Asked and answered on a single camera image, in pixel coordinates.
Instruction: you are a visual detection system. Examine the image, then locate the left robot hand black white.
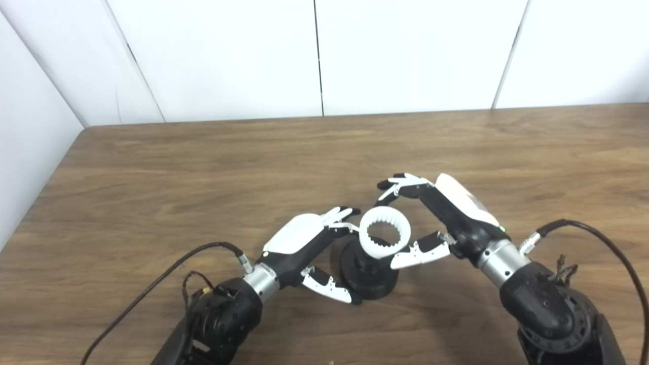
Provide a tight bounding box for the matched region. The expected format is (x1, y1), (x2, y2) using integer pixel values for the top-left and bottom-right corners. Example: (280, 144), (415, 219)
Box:
(255, 205), (364, 306)

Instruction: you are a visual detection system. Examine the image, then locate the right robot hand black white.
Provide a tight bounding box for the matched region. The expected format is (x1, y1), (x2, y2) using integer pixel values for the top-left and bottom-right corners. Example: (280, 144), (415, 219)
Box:
(376, 172), (508, 271)

